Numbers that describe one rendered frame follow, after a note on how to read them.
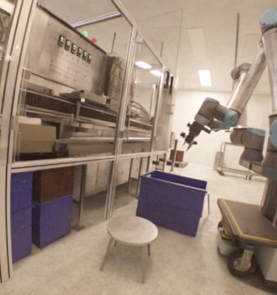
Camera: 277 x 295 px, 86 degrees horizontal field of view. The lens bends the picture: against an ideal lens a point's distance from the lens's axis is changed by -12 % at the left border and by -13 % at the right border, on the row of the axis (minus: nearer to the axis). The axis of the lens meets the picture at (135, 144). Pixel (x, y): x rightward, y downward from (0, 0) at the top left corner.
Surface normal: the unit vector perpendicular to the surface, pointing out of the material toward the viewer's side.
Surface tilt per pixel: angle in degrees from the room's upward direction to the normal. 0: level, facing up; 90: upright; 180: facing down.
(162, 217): 90
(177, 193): 90
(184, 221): 90
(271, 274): 90
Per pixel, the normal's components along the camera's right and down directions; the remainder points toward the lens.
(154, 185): -0.44, 0.00
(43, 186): 0.89, 0.15
